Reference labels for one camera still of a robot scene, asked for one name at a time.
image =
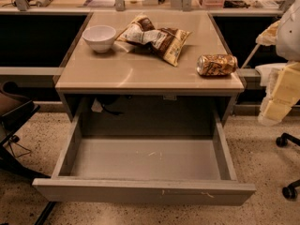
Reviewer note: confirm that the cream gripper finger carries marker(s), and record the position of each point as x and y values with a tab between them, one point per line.
282	93
269	36

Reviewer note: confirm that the grey cabinet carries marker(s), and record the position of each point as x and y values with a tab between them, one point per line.
137	73

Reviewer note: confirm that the brown chip bag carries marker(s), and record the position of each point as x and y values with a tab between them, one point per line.
167	43

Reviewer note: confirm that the open grey drawer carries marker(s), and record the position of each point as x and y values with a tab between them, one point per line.
146	150

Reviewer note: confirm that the office chair right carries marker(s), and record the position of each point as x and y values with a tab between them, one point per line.
289	192

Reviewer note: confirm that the black office chair left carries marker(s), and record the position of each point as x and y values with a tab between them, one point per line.
15	110

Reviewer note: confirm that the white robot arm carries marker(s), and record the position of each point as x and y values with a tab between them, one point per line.
288	34

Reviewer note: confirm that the white bowl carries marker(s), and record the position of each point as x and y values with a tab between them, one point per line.
99	38

